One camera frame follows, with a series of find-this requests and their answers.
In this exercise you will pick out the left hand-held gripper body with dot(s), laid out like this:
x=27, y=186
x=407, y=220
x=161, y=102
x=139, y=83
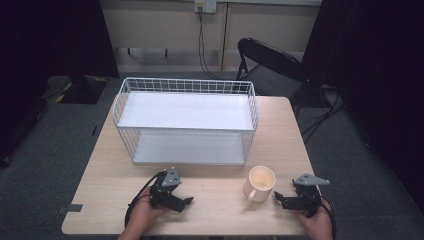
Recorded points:
x=163, y=191

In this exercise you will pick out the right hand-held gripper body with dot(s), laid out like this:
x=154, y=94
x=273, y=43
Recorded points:
x=308, y=196

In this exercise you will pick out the cream white cup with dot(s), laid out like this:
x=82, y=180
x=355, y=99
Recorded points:
x=261, y=184

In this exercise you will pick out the person's left hand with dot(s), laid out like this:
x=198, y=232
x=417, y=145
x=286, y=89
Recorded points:
x=146, y=213

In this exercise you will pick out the person's right hand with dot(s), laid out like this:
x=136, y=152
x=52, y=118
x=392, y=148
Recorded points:
x=316, y=225

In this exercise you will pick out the grey tape strip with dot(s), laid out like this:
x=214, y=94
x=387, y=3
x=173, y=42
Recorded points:
x=71, y=208

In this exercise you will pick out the black folding chair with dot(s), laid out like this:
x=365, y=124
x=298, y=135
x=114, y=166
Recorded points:
x=266, y=71

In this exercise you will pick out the black stand base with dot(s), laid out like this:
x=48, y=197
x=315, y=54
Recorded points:
x=81, y=88

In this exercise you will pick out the black curtain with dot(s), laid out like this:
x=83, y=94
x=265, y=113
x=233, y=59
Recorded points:
x=376, y=66
x=50, y=50

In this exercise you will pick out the white wall socket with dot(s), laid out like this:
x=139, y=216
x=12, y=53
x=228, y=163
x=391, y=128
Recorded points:
x=205, y=6

